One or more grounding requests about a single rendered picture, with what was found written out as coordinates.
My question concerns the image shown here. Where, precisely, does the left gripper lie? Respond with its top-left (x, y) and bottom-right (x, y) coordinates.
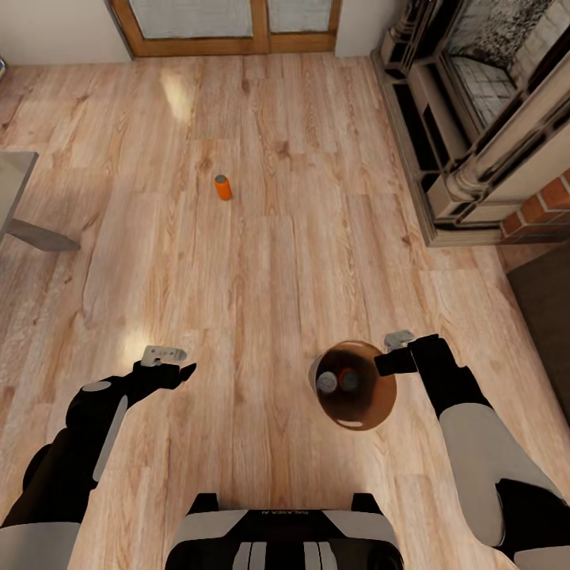
top-left (131, 360), bottom-right (196, 398)

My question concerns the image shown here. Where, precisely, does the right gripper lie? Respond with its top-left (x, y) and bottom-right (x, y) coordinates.
top-left (374, 349), bottom-right (416, 377)

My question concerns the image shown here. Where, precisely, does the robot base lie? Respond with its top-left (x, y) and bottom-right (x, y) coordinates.
top-left (165, 493), bottom-right (405, 570)

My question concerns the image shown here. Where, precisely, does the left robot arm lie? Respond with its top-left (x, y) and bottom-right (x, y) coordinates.
top-left (0, 345), bottom-right (196, 570)

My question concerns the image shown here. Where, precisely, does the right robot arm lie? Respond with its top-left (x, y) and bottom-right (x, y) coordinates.
top-left (374, 330), bottom-right (570, 570)

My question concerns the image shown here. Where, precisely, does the trash can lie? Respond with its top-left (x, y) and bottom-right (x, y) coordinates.
top-left (309, 340), bottom-right (398, 432)

